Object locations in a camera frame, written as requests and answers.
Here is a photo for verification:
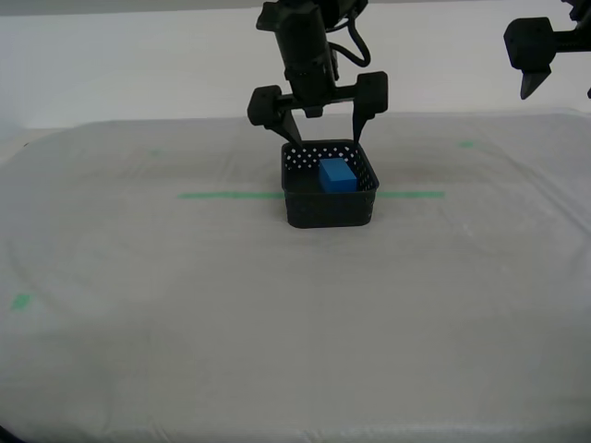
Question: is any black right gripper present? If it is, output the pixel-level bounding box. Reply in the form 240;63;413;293
502;0;591;101

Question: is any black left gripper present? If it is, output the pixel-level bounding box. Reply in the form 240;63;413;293
247;66;390;150

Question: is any blue rectangular block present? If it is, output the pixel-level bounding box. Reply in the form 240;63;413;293
318;158;359;194

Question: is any black perforated plastic basket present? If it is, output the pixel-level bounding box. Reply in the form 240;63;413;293
280;138;382;231

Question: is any long green tape line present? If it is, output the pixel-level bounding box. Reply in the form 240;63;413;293
176;190;447;200

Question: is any white woven plastic table cover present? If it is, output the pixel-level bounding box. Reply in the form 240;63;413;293
0;108;591;443

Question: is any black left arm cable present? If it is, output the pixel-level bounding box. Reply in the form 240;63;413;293
325;13;371;68

